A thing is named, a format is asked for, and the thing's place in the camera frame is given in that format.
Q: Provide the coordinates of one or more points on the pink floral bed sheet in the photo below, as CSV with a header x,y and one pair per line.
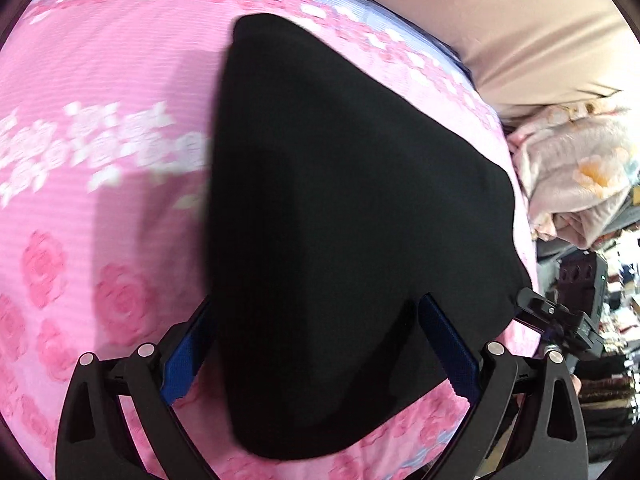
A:
x,y
100,110

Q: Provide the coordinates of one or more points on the pink floral blanket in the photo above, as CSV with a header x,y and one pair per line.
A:
x,y
575,175

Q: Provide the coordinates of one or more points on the black pants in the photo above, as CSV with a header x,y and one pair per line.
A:
x,y
350,210

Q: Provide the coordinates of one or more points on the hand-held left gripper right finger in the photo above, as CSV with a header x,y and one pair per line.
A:
x,y
450,350

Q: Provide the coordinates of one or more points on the beige fabric headboard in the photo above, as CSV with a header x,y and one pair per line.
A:
x,y
525,20

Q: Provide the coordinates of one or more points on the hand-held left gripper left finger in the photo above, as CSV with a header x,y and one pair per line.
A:
x,y
184,366

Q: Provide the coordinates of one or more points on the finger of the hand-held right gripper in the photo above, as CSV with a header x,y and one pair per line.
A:
x,y
537,306

